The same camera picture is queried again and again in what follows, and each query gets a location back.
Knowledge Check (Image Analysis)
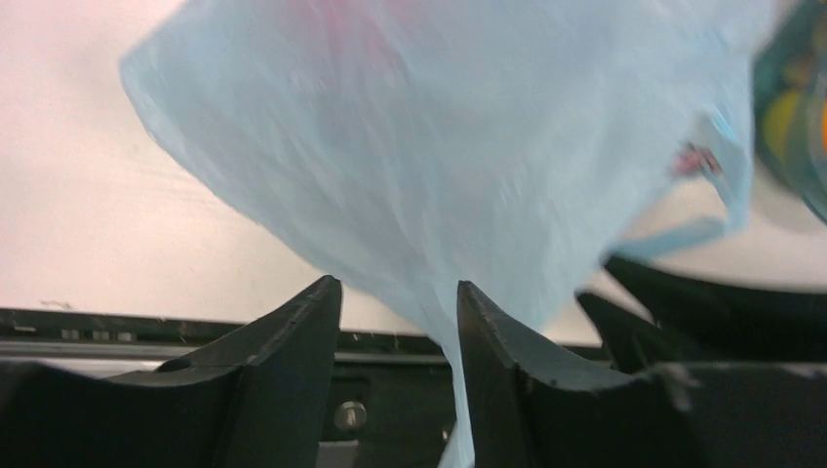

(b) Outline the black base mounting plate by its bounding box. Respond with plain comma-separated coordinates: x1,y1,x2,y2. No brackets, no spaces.
1,309,456,467

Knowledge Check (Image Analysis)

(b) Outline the light blue plastic bag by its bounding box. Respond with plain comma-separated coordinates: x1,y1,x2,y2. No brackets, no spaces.
120,1,776,467

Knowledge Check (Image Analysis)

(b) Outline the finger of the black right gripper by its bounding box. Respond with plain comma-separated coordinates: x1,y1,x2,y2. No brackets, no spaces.
576,292,711,373
605,256,826,363

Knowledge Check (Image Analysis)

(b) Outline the teal plastic fruit tray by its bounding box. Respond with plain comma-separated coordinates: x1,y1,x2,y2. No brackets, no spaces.
754,1,826,222

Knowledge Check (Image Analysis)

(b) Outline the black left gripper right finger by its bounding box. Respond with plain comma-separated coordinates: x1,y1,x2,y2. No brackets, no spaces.
457,281,826,467

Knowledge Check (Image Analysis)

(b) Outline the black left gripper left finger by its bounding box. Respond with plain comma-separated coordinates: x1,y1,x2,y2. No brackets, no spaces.
1,276,342,467

